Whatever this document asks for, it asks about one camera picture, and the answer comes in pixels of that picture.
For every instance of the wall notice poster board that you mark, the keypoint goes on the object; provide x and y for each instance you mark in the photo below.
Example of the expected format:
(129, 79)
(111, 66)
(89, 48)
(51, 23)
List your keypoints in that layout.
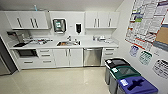
(143, 20)

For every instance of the white two-door sink cabinet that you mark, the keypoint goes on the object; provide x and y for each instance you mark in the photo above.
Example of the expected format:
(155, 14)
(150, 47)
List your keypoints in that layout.
(68, 56)

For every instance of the stainless steel dishwasher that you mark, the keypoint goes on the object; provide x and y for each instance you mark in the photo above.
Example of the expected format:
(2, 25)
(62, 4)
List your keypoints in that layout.
(92, 56)

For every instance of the small glass jar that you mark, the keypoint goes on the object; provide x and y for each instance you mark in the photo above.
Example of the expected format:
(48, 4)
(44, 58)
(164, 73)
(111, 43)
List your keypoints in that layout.
(94, 38)

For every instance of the orange item in sink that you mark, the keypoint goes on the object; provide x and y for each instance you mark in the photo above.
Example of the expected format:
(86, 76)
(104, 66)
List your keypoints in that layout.
(62, 43)

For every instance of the built-in black microwave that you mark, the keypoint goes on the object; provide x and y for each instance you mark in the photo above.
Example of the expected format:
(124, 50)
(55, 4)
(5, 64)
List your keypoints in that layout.
(26, 53)

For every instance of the green lid waste bin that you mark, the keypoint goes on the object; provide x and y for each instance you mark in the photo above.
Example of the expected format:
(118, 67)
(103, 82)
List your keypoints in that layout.
(125, 71)

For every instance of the stainless steel refrigerator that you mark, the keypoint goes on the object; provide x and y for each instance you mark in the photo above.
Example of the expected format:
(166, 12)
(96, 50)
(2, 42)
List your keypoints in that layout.
(4, 63)

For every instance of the white drawer stack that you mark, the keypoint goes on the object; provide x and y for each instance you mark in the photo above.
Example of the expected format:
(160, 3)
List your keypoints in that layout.
(109, 53)
(46, 56)

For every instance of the white drawer under microwave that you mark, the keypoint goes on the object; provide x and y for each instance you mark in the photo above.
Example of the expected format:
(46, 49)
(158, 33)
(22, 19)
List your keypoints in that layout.
(28, 62)

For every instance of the black soap dispenser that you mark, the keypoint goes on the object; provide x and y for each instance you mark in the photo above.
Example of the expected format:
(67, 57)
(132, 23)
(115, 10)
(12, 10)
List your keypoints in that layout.
(78, 28)

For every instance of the white wall cabinet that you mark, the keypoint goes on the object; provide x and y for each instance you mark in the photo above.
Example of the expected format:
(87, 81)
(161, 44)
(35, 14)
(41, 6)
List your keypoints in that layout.
(101, 19)
(26, 20)

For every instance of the blue spray bottle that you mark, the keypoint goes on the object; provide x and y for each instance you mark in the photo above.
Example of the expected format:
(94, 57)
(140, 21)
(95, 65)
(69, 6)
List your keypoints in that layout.
(35, 8)

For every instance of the dish rack with items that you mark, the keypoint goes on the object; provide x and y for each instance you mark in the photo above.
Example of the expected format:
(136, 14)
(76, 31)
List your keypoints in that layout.
(40, 42)

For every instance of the paper towel dispenser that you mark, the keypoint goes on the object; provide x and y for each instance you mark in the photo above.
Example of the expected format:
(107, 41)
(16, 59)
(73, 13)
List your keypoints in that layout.
(59, 25)

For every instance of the white paper pile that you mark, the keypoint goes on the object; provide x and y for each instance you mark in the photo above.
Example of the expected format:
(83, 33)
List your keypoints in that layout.
(110, 40)

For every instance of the black white waste sign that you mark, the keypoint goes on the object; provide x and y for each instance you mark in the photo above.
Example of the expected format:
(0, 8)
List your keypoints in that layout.
(161, 68)

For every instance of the black lid waste bin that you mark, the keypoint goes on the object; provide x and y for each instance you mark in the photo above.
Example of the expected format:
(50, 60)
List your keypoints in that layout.
(116, 62)

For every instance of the stainless steel sink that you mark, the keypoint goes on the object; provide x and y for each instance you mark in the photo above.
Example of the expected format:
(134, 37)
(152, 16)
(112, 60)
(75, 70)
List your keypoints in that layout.
(71, 43)

